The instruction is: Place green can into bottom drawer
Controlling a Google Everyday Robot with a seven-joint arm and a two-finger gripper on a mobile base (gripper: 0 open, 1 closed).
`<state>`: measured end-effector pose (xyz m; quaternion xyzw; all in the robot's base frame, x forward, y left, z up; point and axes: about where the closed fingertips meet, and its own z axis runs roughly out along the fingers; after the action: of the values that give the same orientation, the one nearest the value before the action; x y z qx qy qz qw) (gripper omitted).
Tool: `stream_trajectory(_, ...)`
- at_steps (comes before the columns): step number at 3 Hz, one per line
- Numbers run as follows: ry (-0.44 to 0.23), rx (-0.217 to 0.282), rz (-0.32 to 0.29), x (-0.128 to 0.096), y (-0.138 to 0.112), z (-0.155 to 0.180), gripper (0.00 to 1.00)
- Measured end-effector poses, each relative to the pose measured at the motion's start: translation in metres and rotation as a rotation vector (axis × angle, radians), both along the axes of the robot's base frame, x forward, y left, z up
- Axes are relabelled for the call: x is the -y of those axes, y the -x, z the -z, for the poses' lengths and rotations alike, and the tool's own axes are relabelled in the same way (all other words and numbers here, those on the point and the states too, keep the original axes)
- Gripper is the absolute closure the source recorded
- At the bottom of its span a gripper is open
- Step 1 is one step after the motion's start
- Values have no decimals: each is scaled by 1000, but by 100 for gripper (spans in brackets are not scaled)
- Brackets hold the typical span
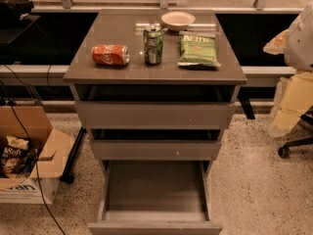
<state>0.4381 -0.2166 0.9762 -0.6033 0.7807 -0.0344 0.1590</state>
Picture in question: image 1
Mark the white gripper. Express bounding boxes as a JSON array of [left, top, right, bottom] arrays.
[[263, 29, 313, 137]]

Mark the green soda can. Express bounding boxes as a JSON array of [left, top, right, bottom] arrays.
[[144, 23, 163, 65]]

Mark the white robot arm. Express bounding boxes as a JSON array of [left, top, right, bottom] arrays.
[[263, 2, 313, 137]]

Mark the grey drawer cabinet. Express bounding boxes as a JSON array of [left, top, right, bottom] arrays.
[[63, 9, 248, 235]]

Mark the red cola can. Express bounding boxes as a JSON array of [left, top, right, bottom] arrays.
[[92, 44, 129, 66]]

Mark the grey top drawer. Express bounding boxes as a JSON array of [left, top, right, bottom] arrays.
[[74, 84, 237, 131]]

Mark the grey open bottom drawer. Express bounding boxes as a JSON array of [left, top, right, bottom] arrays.
[[88, 161, 222, 235]]

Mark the grey middle drawer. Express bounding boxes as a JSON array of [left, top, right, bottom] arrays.
[[91, 129, 221, 161]]

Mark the green chip bag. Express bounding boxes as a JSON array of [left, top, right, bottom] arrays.
[[178, 31, 220, 68]]

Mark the white bowl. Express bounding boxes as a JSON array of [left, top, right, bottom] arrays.
[[161, 12, 196, 31]]

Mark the black table leg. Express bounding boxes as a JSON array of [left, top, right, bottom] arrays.
[[60, 127, 86, 184]]

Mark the cardboard box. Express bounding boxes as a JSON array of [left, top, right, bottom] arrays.
[[0, 106, 74, 204]]

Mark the dark snack bag in box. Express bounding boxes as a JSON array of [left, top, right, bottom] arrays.
[[0, 135, 37, 178]]

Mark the black bag on shelf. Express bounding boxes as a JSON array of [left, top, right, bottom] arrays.
[[0, 0, 34, 22]]

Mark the black cable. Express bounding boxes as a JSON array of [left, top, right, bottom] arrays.
[[0, 64, 67, 235]]

